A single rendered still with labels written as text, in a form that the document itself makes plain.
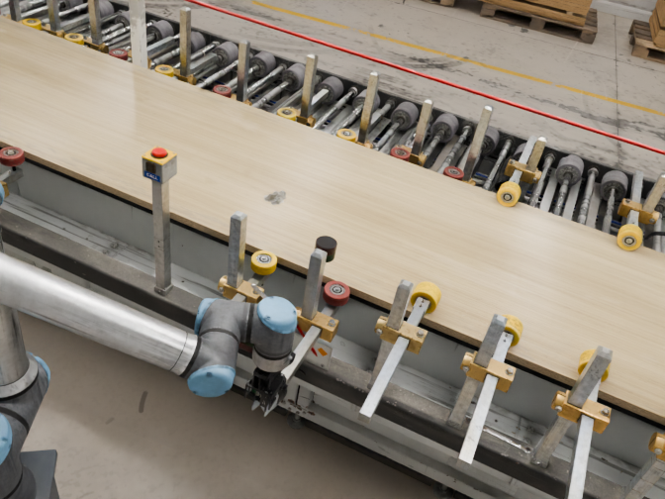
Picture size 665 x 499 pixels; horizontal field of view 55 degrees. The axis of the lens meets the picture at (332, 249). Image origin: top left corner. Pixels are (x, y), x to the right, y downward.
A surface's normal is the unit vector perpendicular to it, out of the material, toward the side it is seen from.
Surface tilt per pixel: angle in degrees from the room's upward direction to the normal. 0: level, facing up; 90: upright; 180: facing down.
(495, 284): 0
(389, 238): 0
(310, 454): 0
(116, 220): 90
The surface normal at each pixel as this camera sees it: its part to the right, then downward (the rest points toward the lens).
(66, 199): -0.41, 0.54
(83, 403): 0.14, -0.76
